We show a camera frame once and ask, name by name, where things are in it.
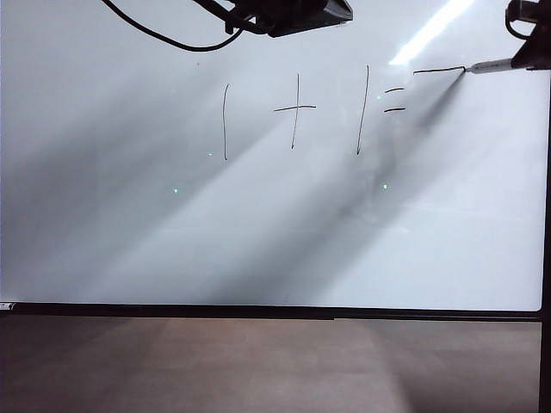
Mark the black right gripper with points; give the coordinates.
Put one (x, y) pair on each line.
(538, 49)

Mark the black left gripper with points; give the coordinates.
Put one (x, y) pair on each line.
(301, 17)

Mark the grey marker pen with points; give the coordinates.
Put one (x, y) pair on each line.
(490, 66)

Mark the white whiteboard with black writing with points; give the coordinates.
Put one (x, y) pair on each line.
(129, 193)

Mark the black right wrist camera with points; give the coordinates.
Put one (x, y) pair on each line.
(538, 10)

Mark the black whiteboard bottom rail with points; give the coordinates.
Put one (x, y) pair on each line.
(258, 312)

